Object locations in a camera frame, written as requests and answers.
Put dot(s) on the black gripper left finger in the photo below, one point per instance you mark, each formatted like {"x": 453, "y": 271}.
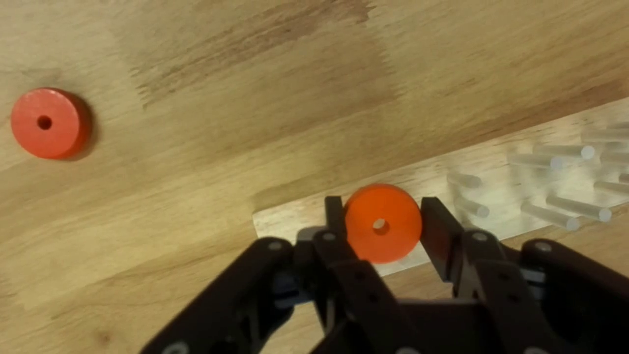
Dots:
{"x": 262, "y": 295}

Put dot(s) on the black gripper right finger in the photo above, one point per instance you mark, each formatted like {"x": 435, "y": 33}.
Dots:
{"x": 524, "y": 295}

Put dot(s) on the wooden stand with clear pegs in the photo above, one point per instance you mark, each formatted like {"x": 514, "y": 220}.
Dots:
{"x": 479, "y": 159}

